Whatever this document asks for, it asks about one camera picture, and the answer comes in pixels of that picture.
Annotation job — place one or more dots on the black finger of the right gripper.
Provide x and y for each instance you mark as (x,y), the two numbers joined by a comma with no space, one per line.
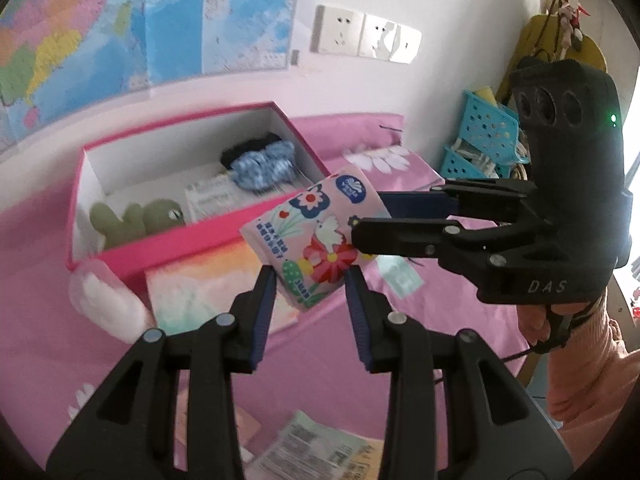
(470,253)
(484,199)

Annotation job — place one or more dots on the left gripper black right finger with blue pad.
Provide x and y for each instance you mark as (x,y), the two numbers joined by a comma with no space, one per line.
(454,410)

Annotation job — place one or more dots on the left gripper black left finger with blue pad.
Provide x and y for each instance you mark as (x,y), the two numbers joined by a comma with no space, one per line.
(166,409)

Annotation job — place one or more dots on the white barcode tissue pack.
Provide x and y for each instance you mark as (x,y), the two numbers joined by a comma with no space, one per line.
(305,449)

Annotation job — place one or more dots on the pink floral tissue pack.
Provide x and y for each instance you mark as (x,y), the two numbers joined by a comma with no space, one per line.
(308,238)

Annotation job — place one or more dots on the green plush turtle toy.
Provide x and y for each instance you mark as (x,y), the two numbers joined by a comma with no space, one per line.
(136,222)

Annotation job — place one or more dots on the white round soft pack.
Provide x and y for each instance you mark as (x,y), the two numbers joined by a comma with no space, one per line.
(99,295)

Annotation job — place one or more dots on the person's right hand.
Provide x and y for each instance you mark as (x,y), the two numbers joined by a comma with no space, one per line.
(549,327)

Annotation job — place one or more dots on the lower blue plastic basket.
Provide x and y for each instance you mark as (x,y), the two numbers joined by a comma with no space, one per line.
(454,166)

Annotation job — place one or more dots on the blue perforated plastic basket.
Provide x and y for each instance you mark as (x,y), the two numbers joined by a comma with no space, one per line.
(491,129)

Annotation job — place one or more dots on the pink bed sheet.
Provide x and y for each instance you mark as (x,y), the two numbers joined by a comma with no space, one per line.
(52,357)

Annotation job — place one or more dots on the peach pink small pack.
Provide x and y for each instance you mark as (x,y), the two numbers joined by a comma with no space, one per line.
(246,426)

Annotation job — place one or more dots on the pastel rainbow tissue pack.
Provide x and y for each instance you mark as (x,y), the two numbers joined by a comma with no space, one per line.
(186,294)

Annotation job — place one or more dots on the blue white scrunchie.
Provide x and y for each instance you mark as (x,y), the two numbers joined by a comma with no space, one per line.
(258,171)

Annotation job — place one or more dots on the pink white storage box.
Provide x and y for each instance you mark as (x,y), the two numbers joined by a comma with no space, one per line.
(178,159)

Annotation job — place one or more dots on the black scrunchie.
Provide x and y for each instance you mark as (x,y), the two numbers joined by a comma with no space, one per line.
(253,145)

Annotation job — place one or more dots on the white wall socket panel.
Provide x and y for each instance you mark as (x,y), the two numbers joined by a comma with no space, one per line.
(337,31)

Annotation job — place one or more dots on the colourful wall map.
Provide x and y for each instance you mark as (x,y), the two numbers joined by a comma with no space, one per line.
(60,56)

